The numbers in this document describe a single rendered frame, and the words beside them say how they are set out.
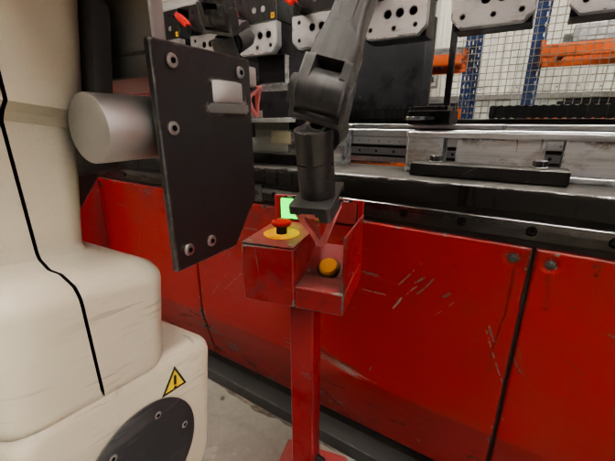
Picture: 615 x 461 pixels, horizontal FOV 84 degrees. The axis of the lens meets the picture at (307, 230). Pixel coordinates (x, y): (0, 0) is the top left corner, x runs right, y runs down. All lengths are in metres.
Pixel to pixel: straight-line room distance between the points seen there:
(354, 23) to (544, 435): 0.87
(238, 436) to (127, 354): 1.06
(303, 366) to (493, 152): 0.62
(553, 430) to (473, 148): 0.61
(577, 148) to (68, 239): 0.83
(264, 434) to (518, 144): 1.12
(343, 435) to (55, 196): 1.12
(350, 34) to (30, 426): 0.48
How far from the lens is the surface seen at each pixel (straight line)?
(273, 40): 1.08
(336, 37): 0.50
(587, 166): 0.87
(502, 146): 0.86
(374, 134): 1.20
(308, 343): 0.76
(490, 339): 0.86
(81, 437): 0.31
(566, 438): 0.97
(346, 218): 0.72
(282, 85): 1.11
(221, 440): 1.35
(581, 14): 0.87
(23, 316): 0.26
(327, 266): 0.67
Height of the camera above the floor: 0.99
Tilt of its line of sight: 18 degrees down
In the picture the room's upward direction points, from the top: straight up
